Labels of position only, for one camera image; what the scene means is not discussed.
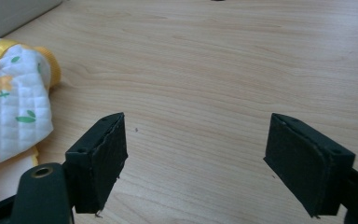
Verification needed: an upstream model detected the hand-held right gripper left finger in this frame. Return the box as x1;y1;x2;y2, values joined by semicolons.
64;112;129;215

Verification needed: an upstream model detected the white yellow quilted pouch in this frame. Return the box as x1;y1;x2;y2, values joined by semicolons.
0;37;62;181

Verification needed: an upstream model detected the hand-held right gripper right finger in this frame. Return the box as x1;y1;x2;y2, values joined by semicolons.
263;112;356;218

